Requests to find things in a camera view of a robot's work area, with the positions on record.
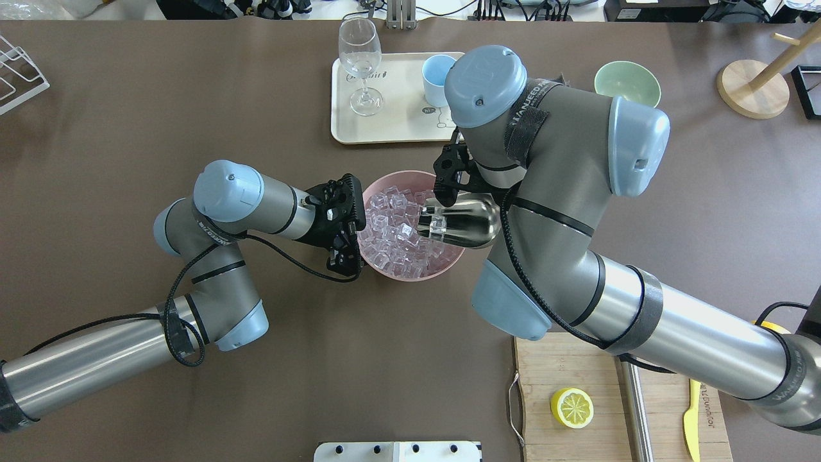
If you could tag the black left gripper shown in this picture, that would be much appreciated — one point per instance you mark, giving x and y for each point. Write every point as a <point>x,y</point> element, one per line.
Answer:
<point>319,232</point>

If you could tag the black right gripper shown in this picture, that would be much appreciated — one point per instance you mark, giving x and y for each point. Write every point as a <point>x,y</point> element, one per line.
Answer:
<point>490,184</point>

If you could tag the pink bowl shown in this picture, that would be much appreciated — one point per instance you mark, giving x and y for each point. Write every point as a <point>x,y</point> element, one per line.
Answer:
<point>417,181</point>

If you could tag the stainless steel ice scoop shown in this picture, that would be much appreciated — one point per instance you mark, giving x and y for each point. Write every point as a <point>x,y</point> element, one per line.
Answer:
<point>472,222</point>

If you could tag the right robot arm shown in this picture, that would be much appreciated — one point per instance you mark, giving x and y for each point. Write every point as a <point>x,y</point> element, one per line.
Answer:
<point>552,157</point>

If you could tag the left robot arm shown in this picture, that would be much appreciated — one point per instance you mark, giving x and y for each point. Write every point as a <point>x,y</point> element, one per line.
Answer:
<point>212,299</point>

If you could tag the pile of clear ice cubes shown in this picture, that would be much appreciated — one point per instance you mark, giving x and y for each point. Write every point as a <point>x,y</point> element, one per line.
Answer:
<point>391,241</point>

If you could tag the light blue cup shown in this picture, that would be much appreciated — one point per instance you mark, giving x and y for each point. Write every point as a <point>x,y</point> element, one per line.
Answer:
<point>434,71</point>

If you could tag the cream serving tray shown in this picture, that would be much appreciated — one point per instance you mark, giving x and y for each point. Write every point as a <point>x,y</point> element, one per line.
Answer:
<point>406,115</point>

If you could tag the clear wine glass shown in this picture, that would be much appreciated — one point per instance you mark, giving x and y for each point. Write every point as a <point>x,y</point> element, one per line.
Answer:
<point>360,54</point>

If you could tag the mint green bowl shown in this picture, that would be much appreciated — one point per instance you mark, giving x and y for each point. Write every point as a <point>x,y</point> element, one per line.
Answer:
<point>630,80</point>

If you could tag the half lemon slice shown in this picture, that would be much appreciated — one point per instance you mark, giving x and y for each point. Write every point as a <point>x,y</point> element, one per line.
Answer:
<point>572,407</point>

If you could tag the wooden mug tree stand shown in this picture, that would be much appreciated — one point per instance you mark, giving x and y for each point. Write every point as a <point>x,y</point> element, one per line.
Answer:
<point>757,89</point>

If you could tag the steel muddler black tip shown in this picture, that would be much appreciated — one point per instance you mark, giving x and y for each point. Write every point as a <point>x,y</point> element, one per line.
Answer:
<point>636,416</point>

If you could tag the yellow plastic knife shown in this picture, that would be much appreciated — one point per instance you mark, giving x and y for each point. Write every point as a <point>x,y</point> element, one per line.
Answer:
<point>691,421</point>

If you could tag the yellow lemon upper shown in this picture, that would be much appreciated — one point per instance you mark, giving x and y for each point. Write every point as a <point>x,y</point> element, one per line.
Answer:
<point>772,326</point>

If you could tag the black tray with glasses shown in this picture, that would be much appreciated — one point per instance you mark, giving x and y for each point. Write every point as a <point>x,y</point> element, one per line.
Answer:
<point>806,82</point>

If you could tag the aluminium frame post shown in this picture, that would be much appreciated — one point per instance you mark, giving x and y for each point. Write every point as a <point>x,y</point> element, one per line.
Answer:
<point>401,14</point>

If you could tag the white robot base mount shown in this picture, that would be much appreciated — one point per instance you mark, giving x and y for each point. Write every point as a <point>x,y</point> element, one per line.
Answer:
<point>445,450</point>

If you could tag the white wire cup rack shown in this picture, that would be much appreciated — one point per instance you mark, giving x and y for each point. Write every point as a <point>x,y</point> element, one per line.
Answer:
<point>21,78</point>

